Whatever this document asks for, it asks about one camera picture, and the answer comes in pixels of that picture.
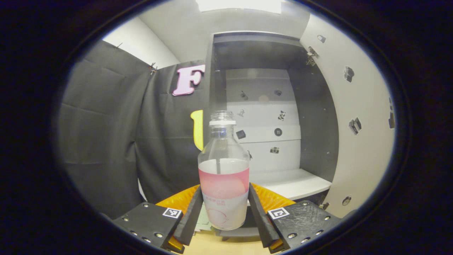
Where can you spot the white cabinet shelf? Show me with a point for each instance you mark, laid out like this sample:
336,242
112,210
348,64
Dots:
290,184

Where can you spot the black backdrop cloth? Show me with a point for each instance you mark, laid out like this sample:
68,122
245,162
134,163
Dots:
106,124

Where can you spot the clear pink label bottle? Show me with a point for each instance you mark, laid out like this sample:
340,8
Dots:
223,184

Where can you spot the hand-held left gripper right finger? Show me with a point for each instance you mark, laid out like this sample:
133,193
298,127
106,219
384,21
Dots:
260,219

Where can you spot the grey cabinet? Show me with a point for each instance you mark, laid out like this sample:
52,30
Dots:
262,53

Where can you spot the large ceiling light panel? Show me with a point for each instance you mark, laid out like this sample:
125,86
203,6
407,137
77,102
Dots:
239,5

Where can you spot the metal cabinet hinge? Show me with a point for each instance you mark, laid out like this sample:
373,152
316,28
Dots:
323,205
311,55

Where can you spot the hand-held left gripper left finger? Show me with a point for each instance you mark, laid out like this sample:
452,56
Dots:
191,219

